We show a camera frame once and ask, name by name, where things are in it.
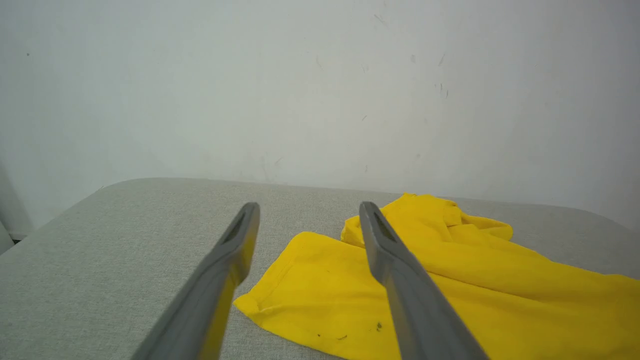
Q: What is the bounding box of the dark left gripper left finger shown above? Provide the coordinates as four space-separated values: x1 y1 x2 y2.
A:
131 201 261 360

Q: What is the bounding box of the yellow cartoon print t-shirt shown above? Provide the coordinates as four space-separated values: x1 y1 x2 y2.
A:
233 192 640 360

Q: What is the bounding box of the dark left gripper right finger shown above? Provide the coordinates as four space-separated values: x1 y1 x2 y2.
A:
358 201 489 360

